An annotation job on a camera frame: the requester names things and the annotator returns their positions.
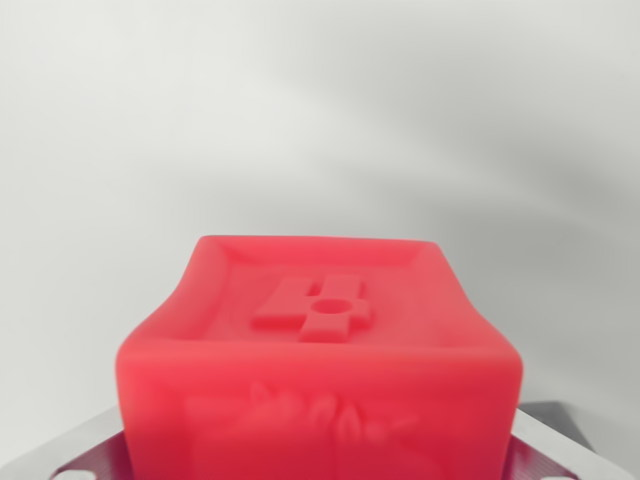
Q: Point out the gripper right finger with silver black pad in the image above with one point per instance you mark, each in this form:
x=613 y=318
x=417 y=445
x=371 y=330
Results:
x=545 y=460

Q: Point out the gripper left finger with silver black pad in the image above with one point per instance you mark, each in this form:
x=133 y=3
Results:
x=102 y=457

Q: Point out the red embossed plastic cube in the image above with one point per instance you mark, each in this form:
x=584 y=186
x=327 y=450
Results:
x=320 y=380

